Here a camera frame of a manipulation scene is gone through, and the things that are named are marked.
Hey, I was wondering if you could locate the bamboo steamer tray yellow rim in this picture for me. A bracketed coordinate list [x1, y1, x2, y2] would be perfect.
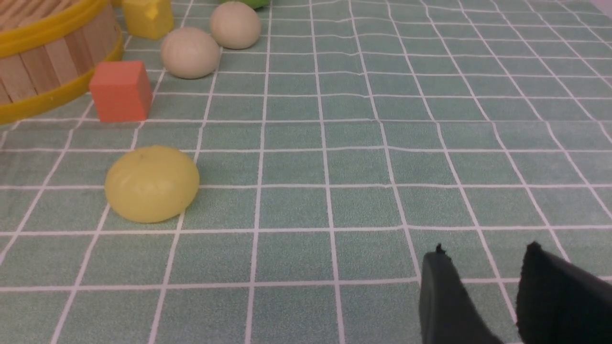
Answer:
[0, 0, 124, 124]

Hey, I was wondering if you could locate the yellow foam cube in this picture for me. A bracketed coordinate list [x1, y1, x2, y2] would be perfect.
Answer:
[122, 0, 175, 41]

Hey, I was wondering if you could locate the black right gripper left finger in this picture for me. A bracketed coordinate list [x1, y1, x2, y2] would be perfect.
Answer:
[419, 244, 502, 344]

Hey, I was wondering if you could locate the orange foam cube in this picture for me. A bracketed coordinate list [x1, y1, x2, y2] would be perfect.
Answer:
[89, 60, 153, 123]

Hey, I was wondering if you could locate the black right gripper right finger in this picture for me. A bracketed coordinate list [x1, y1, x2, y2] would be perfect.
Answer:
[516, 242, 612, 344]

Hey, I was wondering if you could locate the green apple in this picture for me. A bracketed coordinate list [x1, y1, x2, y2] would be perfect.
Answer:
[220, 0, 271, 11]

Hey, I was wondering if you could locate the yellow bun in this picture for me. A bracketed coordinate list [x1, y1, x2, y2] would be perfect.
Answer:
[104, 145, 200, 224]

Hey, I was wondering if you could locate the white bun nearer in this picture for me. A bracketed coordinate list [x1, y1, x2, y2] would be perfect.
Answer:
[160, 27, 220, 80]

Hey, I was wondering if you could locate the green checkered tablecloth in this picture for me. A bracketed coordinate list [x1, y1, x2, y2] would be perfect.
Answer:
[0, 0, 612, 344]

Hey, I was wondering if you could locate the white bun farther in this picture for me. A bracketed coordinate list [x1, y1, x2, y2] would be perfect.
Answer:
[209, 1, 262, 50]

